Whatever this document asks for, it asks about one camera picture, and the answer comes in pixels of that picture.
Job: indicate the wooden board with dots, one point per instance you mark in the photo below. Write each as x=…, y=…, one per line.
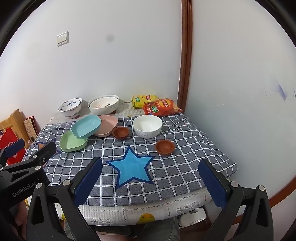
x=13, y=120

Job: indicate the small brown bowl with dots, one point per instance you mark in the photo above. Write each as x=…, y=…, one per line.
x=164, y=147
x=121, y=133

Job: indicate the brown wooden door frame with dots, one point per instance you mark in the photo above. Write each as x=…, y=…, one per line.
x=186, y=58

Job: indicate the plain white bowl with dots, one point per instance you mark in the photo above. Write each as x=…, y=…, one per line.
x=148, y=126

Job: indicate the white bowl with fish print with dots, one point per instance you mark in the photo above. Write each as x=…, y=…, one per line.
x=69, y=109

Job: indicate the red paper bag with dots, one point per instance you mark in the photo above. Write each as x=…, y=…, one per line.
x=8, y=136

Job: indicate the green dish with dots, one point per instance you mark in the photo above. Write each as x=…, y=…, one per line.
x=69, y=143

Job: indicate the red chip bag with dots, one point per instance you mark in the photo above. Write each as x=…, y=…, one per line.
x=161, y=107

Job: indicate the white light switch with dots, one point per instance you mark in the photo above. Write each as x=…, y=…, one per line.
x=63, y=38

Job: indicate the patterned brown box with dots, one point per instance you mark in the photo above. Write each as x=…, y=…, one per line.
x=30, y=129

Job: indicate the brown wooden baseboard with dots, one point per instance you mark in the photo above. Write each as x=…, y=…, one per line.
x=281, y=195

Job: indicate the large white bowl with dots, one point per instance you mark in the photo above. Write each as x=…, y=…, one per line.
x=104, y=105

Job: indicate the yellow chip bag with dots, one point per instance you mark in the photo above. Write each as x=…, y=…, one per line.
x=141, y=102

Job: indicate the blue dish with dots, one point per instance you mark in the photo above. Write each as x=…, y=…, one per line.
x=85, y=127

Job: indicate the pink dish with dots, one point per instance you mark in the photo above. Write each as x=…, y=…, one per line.
x=107, y=127

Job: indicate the white stool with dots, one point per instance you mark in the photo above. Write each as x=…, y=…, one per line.
x=192, y=217

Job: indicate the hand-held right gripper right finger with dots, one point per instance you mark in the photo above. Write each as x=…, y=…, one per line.
x=214, y=183

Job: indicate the grey checked tablecloth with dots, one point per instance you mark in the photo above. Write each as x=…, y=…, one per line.
x=180, y=166

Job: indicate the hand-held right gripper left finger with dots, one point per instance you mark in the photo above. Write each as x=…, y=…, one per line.
x=87, y=180

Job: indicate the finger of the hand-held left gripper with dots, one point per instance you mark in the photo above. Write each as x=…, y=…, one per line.
x=15, y=147
x=44, y=150

